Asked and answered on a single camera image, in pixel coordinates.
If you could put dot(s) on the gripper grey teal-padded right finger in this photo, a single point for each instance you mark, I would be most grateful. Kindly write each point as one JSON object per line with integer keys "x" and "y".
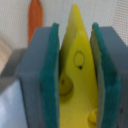
{"x": 111, "y": 63}

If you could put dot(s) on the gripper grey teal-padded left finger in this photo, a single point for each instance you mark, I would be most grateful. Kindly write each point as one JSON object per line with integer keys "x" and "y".
{"x": 39, "y": 73}

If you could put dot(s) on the yellow toy cheese wedge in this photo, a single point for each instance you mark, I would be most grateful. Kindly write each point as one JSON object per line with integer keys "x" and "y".
{"x": 77, "y": 83}

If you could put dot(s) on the toy knife orange handle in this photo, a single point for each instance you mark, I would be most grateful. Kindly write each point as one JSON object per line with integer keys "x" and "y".
{"x": 35, "y": 17}

